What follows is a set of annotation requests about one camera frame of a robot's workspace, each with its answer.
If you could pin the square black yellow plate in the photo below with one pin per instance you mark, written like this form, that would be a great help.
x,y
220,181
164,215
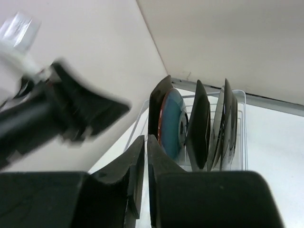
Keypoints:
x,y
156,99

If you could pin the square black floral plate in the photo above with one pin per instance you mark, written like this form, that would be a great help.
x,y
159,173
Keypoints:
x,y
197,141

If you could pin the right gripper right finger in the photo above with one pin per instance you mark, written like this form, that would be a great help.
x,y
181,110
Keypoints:
x,y
217,199

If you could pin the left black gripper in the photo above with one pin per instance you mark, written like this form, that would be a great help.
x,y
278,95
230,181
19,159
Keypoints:
x,y
62,105

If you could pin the round teal plate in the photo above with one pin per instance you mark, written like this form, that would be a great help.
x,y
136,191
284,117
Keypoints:
x,y
173,124

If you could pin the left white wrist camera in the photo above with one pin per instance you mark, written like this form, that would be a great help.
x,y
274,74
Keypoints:
x,y
17,35

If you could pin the round brown-rimmed beige plate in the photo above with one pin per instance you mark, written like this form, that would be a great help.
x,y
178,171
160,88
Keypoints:
x,y
230,121

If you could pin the white wire dish rack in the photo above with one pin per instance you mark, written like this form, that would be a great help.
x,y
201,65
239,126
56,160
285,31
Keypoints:
x,y
239,162

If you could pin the round beige tree-pattern plate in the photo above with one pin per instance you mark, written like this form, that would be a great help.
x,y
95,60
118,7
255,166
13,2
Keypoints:
x,y
216,136

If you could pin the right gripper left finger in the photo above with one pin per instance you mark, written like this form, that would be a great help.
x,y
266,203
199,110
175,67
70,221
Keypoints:
x,y
109,198

